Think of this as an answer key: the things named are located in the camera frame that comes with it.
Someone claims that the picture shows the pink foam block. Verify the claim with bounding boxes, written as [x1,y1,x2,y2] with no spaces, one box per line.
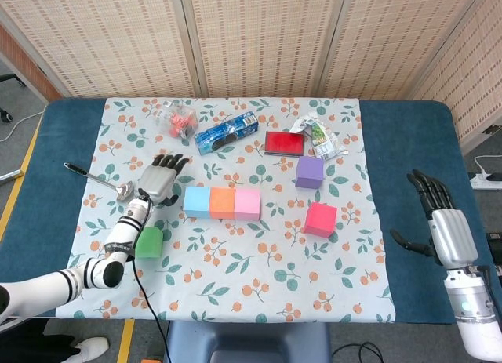
[234,189,262,222]

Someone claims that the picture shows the black office chair base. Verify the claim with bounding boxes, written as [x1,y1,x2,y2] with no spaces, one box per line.
[0,73,27,124]

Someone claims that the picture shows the white charger cable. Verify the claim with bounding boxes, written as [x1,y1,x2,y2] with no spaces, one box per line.
[474,154,502,176]

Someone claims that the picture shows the purple foam block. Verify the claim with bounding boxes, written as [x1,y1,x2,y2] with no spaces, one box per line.
[294,155,326,191]

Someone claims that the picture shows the black trouser leg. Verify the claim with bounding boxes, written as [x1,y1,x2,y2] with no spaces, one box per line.
[0,319,79,363]

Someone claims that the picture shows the light blue foam block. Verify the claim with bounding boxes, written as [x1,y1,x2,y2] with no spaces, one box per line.
[183,186,213,219]

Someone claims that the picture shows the white power strip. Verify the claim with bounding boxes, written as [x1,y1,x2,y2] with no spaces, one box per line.
[470,172,502,191]

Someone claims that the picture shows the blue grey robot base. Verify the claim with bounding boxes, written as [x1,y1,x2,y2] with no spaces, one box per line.
[164,321,334,363]

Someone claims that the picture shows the magenta red foam block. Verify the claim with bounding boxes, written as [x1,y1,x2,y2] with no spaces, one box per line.
[303,201,338,238]

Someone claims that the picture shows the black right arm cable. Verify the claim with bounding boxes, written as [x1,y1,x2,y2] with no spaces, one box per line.
[333,265,502,363]

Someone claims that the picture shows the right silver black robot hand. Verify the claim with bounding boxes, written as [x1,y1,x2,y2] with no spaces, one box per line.
[390,169,479,270]

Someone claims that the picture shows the metal ladle black handle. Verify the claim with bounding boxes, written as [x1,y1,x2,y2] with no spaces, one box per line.
[63,162,136,202]

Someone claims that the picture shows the white floor cable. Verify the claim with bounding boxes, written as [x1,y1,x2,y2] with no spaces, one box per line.
[0,111,44,143]

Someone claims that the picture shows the green foam block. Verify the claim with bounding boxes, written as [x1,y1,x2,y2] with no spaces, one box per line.
[134,226,165,260]

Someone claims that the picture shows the blue cookie box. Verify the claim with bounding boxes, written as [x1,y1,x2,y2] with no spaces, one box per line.
[194,111,260,156]

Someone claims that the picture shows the orange foam block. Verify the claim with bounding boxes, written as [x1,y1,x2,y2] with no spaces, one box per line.
[209,187,237,220]

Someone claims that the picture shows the bamboo folding screen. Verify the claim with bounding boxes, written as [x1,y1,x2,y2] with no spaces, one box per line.
[0,0,502,154]

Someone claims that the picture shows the crumpled green white snack packet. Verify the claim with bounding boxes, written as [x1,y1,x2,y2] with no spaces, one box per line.
[289,111,349,161]

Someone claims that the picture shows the black equipment box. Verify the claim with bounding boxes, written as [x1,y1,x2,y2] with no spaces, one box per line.
[486,231,502,278]

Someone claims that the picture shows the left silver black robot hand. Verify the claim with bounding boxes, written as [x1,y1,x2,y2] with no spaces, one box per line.
[137,153,190,208]

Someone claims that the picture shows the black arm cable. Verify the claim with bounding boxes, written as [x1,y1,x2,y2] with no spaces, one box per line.
[333,265,502,363]
[131,190,172,363]

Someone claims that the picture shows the white shoe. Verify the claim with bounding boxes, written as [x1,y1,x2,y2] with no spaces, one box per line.
[50,336,110,363]

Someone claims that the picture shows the flat red case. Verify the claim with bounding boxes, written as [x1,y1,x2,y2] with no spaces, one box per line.
[264,130,307,158]

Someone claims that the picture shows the clear bag red contents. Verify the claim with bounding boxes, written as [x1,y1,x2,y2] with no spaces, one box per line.
[152,99,198,140]

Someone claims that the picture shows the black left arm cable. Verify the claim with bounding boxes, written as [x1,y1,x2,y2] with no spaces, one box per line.
[131,190,172,363]

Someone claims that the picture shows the floral fruit print tablecloth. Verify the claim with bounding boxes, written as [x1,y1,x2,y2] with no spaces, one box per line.
[54,97,396,324]

